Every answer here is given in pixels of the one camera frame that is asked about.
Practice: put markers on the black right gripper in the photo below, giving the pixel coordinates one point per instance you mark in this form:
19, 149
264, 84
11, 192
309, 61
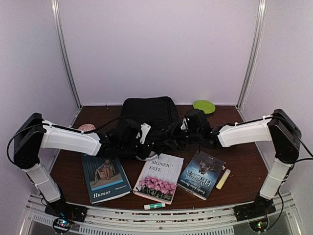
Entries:
176, 146

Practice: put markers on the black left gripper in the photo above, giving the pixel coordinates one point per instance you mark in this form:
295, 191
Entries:
143, 155

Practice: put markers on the black student backpack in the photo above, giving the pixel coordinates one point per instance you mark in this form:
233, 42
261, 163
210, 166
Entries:
160, 110

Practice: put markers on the pink roses Designer Fate book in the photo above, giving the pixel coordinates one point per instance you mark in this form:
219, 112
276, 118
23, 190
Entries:
158, 178

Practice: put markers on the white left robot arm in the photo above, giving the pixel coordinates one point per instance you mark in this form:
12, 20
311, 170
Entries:
37, 133

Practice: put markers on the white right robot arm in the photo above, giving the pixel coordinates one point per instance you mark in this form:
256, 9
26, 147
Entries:
277, 128

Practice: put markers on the green plate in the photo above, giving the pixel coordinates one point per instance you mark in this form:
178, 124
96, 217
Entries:
204, 105

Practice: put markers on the blue Humor book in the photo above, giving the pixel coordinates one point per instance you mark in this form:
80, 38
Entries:
105, 179

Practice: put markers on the dark Wuthering Heights book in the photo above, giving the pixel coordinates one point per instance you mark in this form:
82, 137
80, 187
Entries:
200, 175

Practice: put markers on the yellow highlighter marker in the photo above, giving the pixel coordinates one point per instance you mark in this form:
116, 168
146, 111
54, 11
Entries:
223, 179

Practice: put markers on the green white glue stick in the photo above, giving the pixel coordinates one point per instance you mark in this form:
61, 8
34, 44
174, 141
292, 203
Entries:
154, 206

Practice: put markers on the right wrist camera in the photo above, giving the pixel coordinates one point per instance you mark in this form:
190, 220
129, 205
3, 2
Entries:
184, 124

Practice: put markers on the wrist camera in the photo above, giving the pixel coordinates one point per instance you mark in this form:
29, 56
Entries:
142, 134
184, 124

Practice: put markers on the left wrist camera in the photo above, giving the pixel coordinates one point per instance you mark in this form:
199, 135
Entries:
142, 134

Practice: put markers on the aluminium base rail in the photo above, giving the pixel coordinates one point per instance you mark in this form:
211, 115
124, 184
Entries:
206, 221

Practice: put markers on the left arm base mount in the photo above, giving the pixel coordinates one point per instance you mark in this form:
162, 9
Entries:
67, 211

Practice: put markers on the right aluminium frame post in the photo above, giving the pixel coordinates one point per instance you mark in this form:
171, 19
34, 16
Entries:
256, 45

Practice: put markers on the aluminium frame post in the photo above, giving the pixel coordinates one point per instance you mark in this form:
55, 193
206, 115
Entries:
65, 58
256, 45

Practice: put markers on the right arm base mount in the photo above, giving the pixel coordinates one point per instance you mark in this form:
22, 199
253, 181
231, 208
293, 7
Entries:
252, 210

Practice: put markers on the left aluminium frame post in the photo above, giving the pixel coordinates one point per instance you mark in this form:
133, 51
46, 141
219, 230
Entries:
65, 58

